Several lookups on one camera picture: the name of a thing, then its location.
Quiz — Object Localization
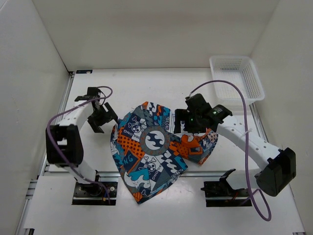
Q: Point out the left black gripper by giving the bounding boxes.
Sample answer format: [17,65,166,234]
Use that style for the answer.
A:
[87,102,118,133]

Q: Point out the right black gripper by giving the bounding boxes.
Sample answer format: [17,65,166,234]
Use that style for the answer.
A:
[174,109,206,133]

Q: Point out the white plastic basket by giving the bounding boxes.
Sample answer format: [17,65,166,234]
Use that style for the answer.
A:
[209,55,265,106]

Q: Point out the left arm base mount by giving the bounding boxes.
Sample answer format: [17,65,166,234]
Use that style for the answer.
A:
[72,172,118,206]

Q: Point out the aluminium frame rail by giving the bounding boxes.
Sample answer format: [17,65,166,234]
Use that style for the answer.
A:
[44,171,226,178]

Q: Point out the purple cable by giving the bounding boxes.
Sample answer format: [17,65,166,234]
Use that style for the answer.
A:
[187,80,272,221]
[46,86,113,205]

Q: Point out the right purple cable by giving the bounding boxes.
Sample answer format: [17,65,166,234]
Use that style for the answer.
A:
[187,80,272,221]

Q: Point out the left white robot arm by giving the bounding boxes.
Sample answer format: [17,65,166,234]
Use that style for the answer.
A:
[45,86,118,196]

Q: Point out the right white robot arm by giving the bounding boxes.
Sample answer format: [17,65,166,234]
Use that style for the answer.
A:
[174,94,296,197]

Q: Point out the colourful patterned shorts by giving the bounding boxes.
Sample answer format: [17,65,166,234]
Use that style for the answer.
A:
[110,101,218,204]

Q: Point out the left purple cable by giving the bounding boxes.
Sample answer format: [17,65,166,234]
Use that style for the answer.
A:
[46,86,113,205]

